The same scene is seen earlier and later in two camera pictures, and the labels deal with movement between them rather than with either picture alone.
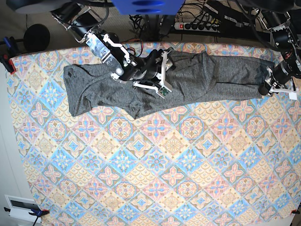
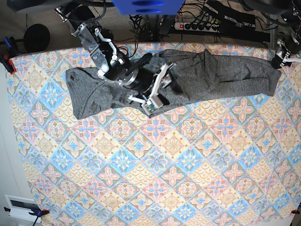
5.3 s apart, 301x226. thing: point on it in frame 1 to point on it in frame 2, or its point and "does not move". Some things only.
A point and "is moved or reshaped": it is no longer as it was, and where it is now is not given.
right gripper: [281, 75] to [279, 57]
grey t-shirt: [195, 76] is moved or reshaped
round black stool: [36, 37] does not move
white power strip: [197, 27] does not move
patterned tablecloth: [233, 163] does not move
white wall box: [20, 208] does not move
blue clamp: [11, 45] does not move
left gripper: [146, 69] to [141, 79]
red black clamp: [7, 63] does not move
